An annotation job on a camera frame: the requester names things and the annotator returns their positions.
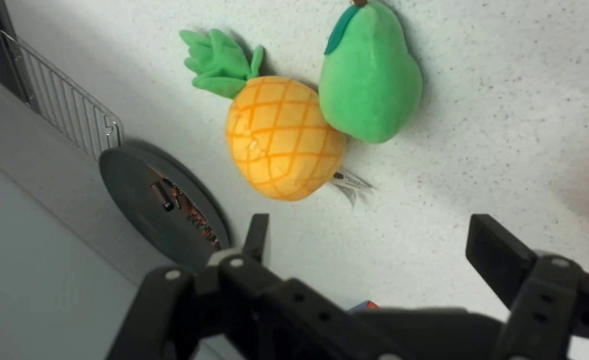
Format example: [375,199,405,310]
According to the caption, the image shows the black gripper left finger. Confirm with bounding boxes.
[105,211,289,360]

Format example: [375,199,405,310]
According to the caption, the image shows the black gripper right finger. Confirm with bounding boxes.
[463,211,589,360]

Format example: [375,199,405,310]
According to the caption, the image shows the yellow pineapple plush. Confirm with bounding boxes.
[177,26,375,207]

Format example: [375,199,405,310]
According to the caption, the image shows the green pear plush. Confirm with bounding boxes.
[317,0,425,145]

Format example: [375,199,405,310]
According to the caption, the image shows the brown food pieces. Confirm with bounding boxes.
[149,168,219,248]

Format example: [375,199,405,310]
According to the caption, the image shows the dark grey round plate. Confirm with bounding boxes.
[97,138,233,270]

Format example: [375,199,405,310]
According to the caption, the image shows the grey wire drying rack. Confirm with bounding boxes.
[0,28,125,162]

